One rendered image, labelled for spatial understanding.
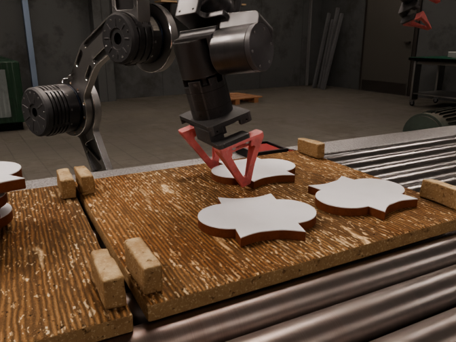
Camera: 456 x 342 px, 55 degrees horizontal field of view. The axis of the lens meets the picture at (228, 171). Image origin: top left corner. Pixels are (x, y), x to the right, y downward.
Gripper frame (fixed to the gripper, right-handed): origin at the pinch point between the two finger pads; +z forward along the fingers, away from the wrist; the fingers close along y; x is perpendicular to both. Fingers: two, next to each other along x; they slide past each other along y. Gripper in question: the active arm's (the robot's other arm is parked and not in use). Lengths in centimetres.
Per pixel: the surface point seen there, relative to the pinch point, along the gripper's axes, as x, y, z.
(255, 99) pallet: 354, -619, 196
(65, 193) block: -21.8, -2.3, -5.7
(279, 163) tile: 8.8, 0.2, 2.5
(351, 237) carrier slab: 1.7, 23.5, 1.6
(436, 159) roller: 40.2, 3.5, 14.3
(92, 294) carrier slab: -23.7, 21.5, -5.4
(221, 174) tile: -1.3, 0.5, -0.3
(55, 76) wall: 62, -780, 73
